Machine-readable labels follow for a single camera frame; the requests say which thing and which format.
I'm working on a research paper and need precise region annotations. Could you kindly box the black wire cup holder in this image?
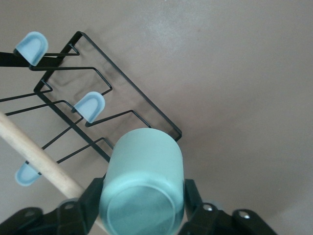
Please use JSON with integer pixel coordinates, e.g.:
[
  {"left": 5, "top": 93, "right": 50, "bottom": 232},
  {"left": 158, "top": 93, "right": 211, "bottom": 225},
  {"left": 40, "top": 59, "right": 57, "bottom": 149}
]
[{"left": 0, "top": 30, "right": 183, "bottom": 233}]

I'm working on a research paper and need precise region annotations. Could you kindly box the mint green plastic cup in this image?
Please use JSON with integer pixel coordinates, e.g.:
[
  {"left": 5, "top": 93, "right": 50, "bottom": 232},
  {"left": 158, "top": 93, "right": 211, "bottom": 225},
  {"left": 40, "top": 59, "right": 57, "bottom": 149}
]
[{"left": 98, "top": 127, "right": 186, "bottom": 235}]

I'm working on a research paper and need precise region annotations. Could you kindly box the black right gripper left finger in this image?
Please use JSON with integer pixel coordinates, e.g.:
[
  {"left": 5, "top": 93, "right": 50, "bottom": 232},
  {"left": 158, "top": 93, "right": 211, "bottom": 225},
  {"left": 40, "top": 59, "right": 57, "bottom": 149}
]
[{"left": 0, "top": 177, "right": 106, "bottom": 235}]

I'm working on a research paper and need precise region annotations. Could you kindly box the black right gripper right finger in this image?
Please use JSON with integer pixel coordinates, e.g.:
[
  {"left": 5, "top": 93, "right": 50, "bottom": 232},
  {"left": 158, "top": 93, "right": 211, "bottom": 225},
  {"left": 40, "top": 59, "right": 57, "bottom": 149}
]
[{"left": 179, "top": 178, "right": 279, "bottom": 235}]

